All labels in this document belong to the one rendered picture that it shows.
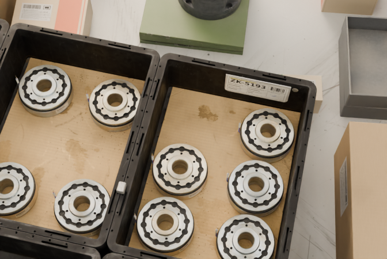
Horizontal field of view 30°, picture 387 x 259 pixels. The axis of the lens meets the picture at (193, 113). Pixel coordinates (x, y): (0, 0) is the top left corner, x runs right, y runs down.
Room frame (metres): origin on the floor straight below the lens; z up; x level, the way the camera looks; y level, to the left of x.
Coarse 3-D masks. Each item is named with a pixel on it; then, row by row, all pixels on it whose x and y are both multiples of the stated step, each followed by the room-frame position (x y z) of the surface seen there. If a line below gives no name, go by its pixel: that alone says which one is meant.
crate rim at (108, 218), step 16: (16, 32) 0.78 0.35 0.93; (32, 32) 0.78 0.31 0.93; (48, 32) 0.78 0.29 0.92; (64, 32) 0.78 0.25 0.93; (112, 48) 0.75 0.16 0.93; (128, 48) 0.75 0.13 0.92; (144, 48) 0.75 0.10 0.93; (0, 64) 0.70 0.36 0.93; (144, 96) 0.65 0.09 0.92; (144, 112) 0.61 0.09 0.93; (128, 144) 0.54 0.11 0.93; (128, 160) 0.51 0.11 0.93; (112, 192) 0.45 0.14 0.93; (112, 208) 0.42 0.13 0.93; (0, 224) 0.39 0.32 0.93; (16, 224) 0.39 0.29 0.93; (64, 240) 0.36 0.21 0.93; (80, 240) 0.37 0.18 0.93; (96, 240) 0.37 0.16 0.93
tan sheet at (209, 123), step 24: (192, 96) 0.70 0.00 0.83; (216, 96) 0.70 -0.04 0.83; (168, 120) 0.64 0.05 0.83; (192, 120) 0.65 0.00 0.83; (216, 120) 0.65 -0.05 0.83; (168, 144) 0.59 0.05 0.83; (192, 144) 0.59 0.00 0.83; (216, 144) 0.59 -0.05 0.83; (240, 144) 0.60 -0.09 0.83; (216, 168) 0.54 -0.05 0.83; (288, 168) 0.55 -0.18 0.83; (144, 192) 0.49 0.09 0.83; (216, 192) 0.50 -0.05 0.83; (216, 216) 0.45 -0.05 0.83; (264, 216) 0.45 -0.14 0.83; (192, 240) 0.40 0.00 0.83; (240, 240) 0.40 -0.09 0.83
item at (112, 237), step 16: (160, 64) 0.71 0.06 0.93; (192, 64) 0.71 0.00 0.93; (208, 64) 0.72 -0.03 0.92; (224, 64) 0.72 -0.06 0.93; (160, 80) 0.68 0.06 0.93; (272, 80) 0.68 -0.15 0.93; (288, 80) 0.68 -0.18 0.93; (304, 80) 0.69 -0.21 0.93; (144, 128) 0.58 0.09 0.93; (304, 128) 0.58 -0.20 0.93; (304, 144) 0.55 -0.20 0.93; (304, 160) 0.52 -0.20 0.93; (128, 176) 0.48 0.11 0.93; (128, 192) 0.45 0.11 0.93; (288, 208) 0.43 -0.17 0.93; (112, 224) 0.39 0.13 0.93; (288, 224) 0.40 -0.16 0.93; (112, 240) 0.37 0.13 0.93; (288, 240) 0.38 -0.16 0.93; (144, 256) 0.34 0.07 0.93; (160, 256) 0.34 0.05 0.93; (288, 256) 0.35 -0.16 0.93
